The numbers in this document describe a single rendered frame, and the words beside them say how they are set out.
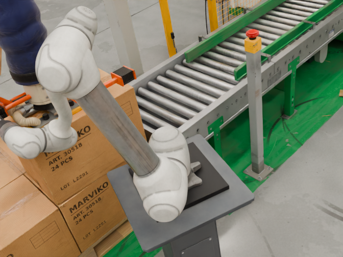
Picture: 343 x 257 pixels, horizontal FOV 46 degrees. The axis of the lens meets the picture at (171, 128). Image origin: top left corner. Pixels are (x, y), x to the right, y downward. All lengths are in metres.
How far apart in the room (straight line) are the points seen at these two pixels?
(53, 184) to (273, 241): 1.27
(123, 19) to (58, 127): 1.90
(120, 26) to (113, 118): 2.23
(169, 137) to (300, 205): 1.32
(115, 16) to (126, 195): 1.95
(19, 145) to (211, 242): 0.97
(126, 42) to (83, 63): 2.36
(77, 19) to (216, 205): 0.90
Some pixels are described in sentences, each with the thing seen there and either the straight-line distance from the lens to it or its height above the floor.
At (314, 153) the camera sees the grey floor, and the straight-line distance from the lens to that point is 3.01.
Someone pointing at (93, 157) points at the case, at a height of 0.69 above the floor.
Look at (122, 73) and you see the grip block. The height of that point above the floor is 1.10.
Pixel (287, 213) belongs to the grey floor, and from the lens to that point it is 2.62.
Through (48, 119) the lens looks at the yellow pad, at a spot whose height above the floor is 0.98.
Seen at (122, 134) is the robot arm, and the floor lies 1.24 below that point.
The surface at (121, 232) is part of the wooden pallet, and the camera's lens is 2.64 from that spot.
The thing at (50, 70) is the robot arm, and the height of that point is 1.53.
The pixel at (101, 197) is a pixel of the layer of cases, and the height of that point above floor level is 0.41.
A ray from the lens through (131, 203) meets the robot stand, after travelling 1.77.
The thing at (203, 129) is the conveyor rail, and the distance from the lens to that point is 2.45.
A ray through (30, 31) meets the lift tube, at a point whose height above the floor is 1.39.
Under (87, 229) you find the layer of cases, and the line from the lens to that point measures 2.39.
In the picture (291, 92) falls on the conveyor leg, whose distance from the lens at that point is 3.20.
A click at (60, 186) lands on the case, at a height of 0.65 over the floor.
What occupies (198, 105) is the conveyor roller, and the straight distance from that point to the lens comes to 2.57.
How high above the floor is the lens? 2.03
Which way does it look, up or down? 38 degrees down
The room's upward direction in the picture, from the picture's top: 12 degrees counter-clockwise
